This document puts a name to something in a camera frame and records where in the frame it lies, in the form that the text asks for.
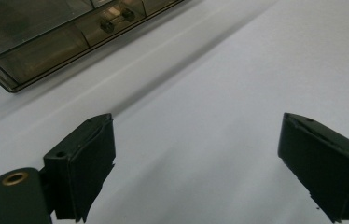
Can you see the clear smoky plastic organizer box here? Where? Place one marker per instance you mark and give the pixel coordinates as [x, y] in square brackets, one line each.
[39, 53]

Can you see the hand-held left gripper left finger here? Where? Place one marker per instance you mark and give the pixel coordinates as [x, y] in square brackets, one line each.
[82, 168]

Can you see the small black plastic clip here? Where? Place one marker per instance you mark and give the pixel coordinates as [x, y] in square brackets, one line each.
[128, 15]
[107, 26]

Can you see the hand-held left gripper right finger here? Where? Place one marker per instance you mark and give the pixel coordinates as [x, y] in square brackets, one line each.
[325, 168]

